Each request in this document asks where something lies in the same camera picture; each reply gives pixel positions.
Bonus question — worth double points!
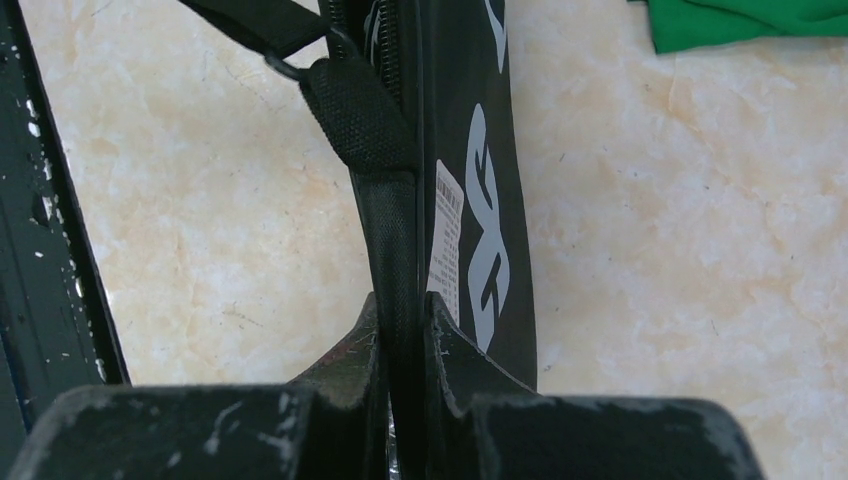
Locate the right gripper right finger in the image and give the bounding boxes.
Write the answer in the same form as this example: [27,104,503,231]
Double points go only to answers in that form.
[424,293,764,479]

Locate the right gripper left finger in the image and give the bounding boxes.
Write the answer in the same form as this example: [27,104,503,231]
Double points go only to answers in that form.
[9,296,388,479]

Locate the black racket bag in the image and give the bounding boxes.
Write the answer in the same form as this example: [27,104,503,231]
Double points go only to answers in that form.
[178,0,538,392]

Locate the green cloth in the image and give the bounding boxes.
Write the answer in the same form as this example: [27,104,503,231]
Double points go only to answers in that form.
[646,0,847,54]

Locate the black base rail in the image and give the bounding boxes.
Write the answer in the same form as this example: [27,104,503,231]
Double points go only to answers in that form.
[0,0,130,425]

